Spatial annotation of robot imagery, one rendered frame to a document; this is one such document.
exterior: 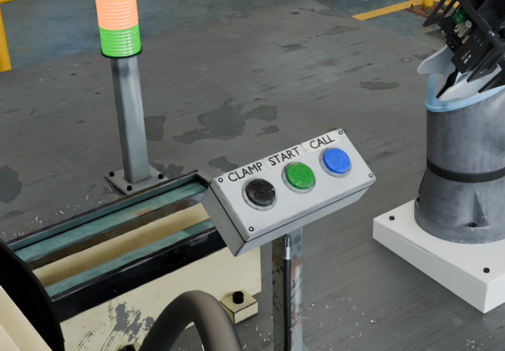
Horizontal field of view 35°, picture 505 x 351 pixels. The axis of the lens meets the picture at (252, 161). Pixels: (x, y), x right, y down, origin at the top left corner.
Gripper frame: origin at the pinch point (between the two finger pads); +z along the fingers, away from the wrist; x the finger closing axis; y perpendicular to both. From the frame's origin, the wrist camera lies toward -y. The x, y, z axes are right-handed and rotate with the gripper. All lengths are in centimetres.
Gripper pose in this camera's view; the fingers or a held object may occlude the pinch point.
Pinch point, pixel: (449, 88)
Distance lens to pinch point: 86.3
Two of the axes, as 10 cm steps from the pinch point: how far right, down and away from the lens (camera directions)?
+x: 5.2, 8.0, -3.1
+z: -3.1, 5.2, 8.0
